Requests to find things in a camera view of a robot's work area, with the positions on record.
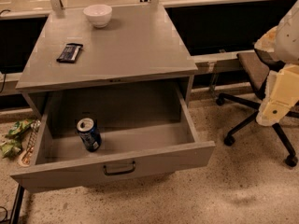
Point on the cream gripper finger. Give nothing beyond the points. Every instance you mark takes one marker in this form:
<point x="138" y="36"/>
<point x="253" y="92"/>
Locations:
<point x="267" y="41"/>
<point x="281" y="94"/>

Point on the blue pepsi can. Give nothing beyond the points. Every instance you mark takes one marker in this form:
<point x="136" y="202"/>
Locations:
<point x="89" y="134"/>

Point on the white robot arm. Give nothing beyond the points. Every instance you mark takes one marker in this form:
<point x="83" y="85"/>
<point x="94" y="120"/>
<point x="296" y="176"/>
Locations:
<point x="287" y="37"/>

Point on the grey cabinet counter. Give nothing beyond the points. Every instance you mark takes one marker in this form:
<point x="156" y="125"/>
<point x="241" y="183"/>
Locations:
<point x="139" y="43"/>

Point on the grey open top drawer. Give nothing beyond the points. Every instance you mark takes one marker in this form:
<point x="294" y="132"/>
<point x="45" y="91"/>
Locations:
<point x="145" y="122"/>

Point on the black office chair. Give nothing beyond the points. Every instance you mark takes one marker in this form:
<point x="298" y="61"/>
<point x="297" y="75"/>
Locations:
<point x="257" y="65"/>

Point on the white ceramic bowl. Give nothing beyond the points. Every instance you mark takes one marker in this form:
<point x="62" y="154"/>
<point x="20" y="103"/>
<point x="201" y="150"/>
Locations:
<point x="98" y="15"/>

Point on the orange patterned snack packet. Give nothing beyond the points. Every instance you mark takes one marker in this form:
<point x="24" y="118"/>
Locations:
<point x="24" y="159"/>

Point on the green chip bag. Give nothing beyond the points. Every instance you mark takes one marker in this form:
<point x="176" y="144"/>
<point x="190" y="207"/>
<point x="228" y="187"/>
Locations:
<point x="12" y="146"/>

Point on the black table leg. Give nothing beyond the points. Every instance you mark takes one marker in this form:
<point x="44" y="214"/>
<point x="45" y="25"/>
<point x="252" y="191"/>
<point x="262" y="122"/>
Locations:
<point x="15" y="213"/>

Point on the black drawer handle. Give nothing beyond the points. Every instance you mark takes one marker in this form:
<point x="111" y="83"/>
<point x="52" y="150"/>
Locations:
<point x="120" y="169"/>

